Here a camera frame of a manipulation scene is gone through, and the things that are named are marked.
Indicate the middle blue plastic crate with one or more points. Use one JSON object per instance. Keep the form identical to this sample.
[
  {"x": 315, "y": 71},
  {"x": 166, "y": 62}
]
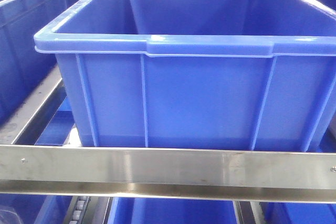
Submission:
[{"x": 254, "y": 75}]

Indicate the lower blue plastic crate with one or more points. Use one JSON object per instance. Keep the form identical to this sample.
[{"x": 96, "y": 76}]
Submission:
[{"x": 160, "y": 210}]

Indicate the roller conveyor track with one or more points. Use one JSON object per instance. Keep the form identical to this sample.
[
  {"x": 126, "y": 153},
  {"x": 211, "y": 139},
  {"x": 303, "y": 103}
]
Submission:
[{"x": 77, "y": 209}]

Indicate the left blue plastic crate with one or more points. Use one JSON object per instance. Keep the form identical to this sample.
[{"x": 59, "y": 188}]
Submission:
[{"x": 22, "y": 67}]

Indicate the stainless steel shelf rail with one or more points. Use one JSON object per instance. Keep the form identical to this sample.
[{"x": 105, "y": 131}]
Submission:
[{"x": 168, "y": 173}]

